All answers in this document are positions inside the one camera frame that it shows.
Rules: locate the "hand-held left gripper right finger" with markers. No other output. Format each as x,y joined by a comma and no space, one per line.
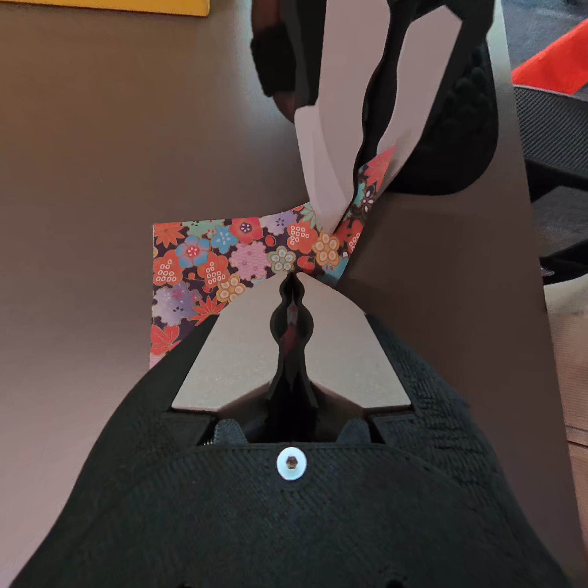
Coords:
354,358

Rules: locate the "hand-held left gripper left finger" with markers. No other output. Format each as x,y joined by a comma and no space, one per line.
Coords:
230,358

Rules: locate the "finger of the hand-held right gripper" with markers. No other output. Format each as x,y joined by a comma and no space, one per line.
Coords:
344,83
427,73

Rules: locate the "dark flower origami paper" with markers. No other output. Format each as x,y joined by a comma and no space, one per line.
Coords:
211,262

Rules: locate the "yellow box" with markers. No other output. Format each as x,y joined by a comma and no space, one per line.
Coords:
110,5

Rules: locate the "person's right hand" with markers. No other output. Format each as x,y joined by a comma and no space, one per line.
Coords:
273,13

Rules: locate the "black textured armrest pad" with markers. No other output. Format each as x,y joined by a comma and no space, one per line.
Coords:
469,138

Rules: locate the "orange red object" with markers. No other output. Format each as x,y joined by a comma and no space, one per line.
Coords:
556,64

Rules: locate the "black mesh chair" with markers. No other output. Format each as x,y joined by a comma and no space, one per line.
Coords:
556,138

